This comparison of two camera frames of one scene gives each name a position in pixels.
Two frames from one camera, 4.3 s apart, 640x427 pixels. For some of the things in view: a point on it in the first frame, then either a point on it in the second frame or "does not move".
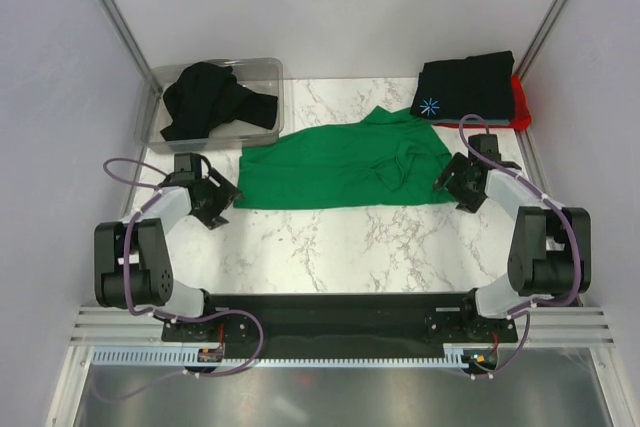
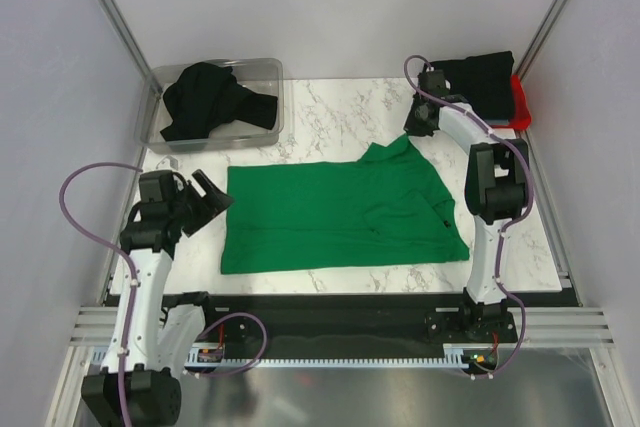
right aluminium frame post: (554, 11) does not move
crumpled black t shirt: (204, 92) does not move
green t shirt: (390, 158) -> (384, 209)
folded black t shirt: (482, 84) does not move
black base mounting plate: (339, 324) does not move
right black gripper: (470, 202) -> (411, 126)
